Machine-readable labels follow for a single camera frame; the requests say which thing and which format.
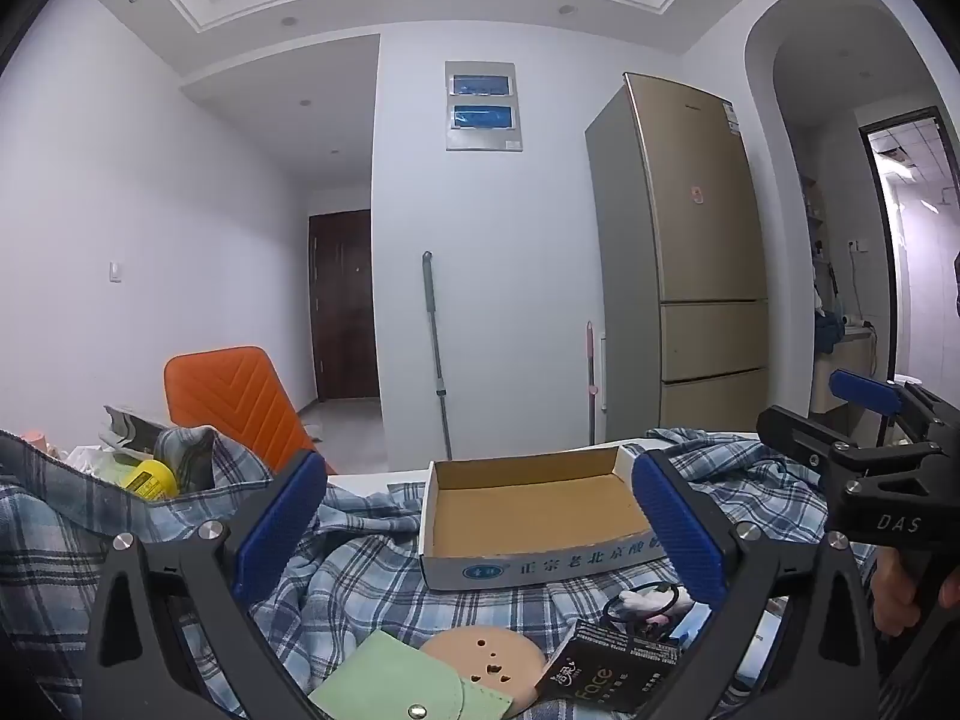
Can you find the wall electrical panel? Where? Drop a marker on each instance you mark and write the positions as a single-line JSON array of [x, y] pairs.
[[482, 106]]

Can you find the gold refrigerator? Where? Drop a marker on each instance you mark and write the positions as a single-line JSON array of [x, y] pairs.
[[697, 262]]

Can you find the beige cabinet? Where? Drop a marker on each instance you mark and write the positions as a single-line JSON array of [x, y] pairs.
[[847, 367]]

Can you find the orange chair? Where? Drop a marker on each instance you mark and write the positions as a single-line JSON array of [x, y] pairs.
[[232, 397]]

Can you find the black door frame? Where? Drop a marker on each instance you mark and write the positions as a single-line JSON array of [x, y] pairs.
[[885, 240]]

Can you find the white plastic bag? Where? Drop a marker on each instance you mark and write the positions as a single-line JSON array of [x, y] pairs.
[[86, 459]]

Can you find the black packet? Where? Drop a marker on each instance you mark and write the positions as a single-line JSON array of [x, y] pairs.
[[607, 671]]

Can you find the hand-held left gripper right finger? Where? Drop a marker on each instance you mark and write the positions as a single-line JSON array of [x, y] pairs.
[[675, 532]]

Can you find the blue plaid cloth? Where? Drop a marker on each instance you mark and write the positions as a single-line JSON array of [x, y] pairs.
[[465, 607]]

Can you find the dark blue hanging cloth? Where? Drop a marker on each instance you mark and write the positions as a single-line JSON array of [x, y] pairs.
[[827, 334]]

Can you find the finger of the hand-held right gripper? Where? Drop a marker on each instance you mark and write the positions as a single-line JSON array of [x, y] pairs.
[[802, 435], [862, 388]]

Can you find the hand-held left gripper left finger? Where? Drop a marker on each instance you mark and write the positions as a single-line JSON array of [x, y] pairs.
[[277, 529]]

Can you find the shallow cardboard box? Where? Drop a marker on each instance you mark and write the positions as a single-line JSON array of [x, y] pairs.
[[532, 517]]

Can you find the round beige pad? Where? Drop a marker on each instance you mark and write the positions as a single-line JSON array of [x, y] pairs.
[[480, 660]]

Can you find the person's right hand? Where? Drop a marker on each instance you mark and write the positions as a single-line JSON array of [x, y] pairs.
[[896, 592]]

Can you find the yellow bottle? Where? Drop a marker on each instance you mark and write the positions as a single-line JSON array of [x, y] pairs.
[[150, 480]]

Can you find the dark brown door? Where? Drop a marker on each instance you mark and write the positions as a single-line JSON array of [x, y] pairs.
[[341, 307]]

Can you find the green snap pouch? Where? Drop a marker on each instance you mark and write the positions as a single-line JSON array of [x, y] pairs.
[[375, 679]]

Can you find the grey box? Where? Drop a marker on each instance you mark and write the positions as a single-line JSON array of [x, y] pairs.
[[131, 427]]

